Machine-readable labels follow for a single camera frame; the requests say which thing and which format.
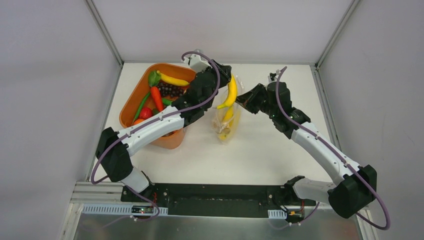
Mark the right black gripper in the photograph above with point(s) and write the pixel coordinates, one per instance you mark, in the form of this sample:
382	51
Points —
253	98

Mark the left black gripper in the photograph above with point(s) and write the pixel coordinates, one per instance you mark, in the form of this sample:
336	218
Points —
224	73

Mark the single yellow banana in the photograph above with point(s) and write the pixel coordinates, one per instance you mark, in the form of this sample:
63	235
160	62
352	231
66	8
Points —
231	95
172	80

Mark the clear zip top bag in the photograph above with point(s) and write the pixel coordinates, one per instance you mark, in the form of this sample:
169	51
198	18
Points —
220	99

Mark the yellow banana bunch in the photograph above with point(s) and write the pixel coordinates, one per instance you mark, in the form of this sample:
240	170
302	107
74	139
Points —
228	121

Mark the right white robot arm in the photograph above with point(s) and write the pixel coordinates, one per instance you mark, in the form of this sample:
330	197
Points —
352	185

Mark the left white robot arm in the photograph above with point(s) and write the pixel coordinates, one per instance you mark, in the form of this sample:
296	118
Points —
115	148

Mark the dark purple toy grapes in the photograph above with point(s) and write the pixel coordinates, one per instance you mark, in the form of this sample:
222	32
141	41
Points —
169	90

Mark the orange toy carrot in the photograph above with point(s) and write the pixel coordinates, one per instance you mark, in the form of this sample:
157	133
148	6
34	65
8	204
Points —
157	98

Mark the green toy chili pepper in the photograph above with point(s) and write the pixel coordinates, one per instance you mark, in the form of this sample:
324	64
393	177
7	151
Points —
141	105

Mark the red toy strawberry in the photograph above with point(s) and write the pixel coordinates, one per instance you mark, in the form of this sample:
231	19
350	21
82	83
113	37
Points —
145	113

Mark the orange plastic bin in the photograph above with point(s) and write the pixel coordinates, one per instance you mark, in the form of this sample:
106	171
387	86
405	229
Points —
142	88

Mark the orange toy tangerine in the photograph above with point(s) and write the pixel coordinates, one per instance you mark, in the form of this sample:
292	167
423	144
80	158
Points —
138	121

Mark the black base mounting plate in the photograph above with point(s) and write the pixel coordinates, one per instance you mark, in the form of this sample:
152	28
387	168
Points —
216	200

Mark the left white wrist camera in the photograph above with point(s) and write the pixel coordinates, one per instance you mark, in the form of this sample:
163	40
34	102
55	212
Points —
195	61

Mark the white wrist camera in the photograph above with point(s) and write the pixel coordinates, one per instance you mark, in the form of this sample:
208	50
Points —
274	77
195	61

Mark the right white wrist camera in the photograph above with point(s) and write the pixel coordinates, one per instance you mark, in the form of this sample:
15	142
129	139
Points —
274	77

